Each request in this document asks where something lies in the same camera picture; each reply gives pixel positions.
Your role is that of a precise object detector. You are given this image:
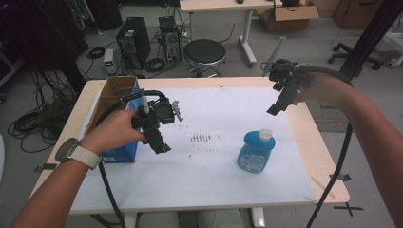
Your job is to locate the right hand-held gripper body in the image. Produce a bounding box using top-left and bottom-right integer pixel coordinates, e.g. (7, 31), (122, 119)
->
(259, 58), (313, 93)

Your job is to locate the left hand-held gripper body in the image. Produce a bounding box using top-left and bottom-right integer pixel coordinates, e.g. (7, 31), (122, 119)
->
(130, 89), (185, 134)

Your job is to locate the blue cardboard box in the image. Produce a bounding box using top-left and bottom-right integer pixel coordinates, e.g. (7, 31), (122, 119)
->
(85, 75), (142, 164)

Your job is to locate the blue bottle with white cap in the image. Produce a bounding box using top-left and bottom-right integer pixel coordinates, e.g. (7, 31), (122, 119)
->
(237, 127), (277, 175)

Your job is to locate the person's right hand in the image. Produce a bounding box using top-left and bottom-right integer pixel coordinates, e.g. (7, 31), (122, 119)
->
(293, 73), (353, 108)

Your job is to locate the person's left hand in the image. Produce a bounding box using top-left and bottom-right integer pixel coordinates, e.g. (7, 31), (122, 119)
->
(79, 108), (147, 156)

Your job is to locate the grey floor mat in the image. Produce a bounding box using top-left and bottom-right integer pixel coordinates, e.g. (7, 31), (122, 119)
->
(305, 101), (351, 134)

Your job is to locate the open cardboard box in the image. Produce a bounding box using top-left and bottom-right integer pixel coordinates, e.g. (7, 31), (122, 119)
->
(255, 4), (320, 33)

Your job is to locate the white table mat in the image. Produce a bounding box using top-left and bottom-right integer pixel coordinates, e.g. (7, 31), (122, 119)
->
(70, 86), (317, 213)

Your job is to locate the light wooden table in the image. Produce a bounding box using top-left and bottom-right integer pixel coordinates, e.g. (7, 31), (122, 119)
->
(29, 76), (351, 228)

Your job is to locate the black office chair base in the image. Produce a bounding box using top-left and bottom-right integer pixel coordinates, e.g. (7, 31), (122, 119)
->
(327, 42), (385, 71)

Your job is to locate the wristwatch with beige band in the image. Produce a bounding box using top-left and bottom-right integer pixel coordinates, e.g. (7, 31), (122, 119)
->
(54, 137), (103, 170)

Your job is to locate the open-sided computer tower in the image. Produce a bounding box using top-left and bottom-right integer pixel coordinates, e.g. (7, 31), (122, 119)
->
(158, 15), (183, 65)

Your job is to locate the black round stool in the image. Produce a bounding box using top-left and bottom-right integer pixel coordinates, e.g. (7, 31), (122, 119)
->
(183, 38), (227, 79)

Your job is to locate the small grey device green display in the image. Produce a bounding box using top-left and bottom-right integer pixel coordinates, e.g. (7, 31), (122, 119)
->
(103, 48), (118, 76)

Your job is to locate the black computer tower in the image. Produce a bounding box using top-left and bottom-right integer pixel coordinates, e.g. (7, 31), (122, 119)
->
(115, 16), (152, 70)

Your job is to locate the person's left leg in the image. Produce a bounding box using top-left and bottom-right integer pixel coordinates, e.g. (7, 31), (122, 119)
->
(136, 210), (180, 228)

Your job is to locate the person's leg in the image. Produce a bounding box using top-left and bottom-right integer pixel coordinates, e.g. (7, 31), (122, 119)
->
(198, 208), (246, 228)
(136, 210), (180, 228)

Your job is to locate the closed cardboard box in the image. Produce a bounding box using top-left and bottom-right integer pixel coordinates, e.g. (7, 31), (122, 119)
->
(332, 0), (386, 31)

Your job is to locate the clear tape strip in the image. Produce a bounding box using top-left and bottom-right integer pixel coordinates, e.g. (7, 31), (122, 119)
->
(310, 176), (336, 200)

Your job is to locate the black tape strip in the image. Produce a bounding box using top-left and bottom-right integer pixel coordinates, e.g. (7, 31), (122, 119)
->
(328, 173), (352, 182)
(33, 162), (58, 174)

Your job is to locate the wooden desk with white legs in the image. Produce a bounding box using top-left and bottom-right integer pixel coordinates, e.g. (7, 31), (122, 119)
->
(179, 0), (283, 68)

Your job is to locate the black metal stand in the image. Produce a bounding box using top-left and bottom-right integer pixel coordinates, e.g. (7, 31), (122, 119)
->
(338, 0), (403, 80)

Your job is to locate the person's right leg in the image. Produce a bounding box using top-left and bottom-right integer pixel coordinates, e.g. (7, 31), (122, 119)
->
(198, 208), (246, 228)

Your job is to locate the white device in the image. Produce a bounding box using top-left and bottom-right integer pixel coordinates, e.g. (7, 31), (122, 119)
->
(384, 31), (403, 69)

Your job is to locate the black tape cross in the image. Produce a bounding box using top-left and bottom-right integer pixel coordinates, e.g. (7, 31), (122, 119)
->
(333, 202), (364, 218)

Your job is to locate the black curtain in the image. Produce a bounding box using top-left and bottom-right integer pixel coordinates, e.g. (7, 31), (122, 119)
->
(0, 0), (86, 93)

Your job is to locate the silver cable plug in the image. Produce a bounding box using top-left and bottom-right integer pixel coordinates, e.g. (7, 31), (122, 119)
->
(141, 89), (150, 115)

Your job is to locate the left hand-held gripper black cable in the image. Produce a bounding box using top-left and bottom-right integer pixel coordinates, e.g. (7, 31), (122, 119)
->
(94, 89), (167, 228)

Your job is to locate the hand-held gripper black cable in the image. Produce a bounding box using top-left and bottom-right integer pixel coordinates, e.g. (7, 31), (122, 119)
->
(94, 89), (167, 228)
(296, 65), (355, 228)

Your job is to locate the right hand-held gripper black cable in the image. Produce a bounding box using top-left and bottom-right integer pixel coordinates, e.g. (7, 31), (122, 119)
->
(296, 65), (355, 228)

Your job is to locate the small black cable coil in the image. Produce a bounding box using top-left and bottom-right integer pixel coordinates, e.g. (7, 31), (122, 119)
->
(85, 46), (106, 60)

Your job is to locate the bundle of black floor cables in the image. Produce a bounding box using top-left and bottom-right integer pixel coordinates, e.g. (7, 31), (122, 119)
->
(7, 69), (80, 155)

